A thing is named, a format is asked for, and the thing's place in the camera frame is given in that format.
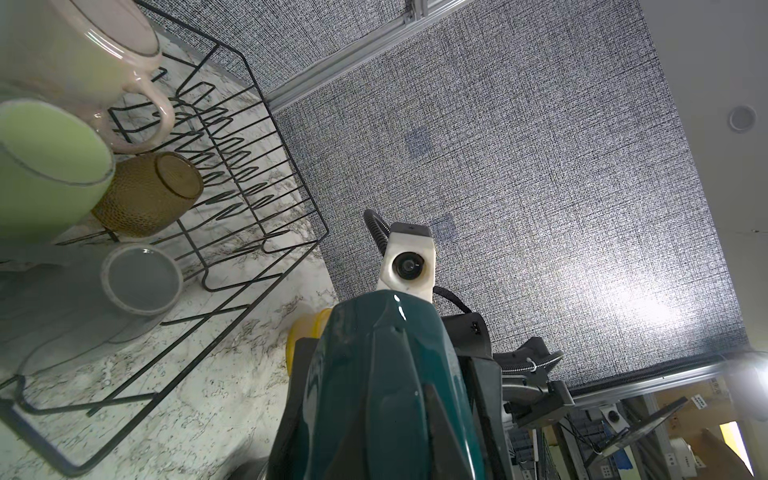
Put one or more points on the dark green mug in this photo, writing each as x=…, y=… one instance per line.
x=379, y=395

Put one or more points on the amber glass cup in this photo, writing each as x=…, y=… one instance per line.
x=148, y=193

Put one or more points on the white cream mug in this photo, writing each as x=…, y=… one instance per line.
x=141, y=280

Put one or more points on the black wire dish rack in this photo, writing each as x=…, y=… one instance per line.
x=92, y=397

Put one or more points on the light green mug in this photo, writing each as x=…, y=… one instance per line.
x=54, y=170

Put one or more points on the pink iridescent mug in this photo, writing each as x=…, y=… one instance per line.
x=84, y=56

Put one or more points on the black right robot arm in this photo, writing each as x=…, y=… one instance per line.
x=515, y=383

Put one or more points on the yellow bamboo steamer basket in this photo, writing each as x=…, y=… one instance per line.
x=305, y=323

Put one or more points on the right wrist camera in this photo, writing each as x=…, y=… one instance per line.
x=409, y=261

